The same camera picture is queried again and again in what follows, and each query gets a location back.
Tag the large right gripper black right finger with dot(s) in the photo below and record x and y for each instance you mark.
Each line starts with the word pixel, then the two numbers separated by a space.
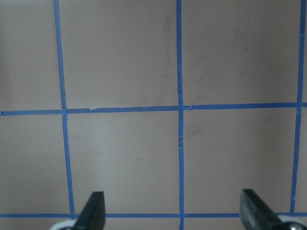
pixel 256 215

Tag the large right gripper black left finger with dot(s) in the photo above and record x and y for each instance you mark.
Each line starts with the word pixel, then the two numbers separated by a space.
pixel 93 214

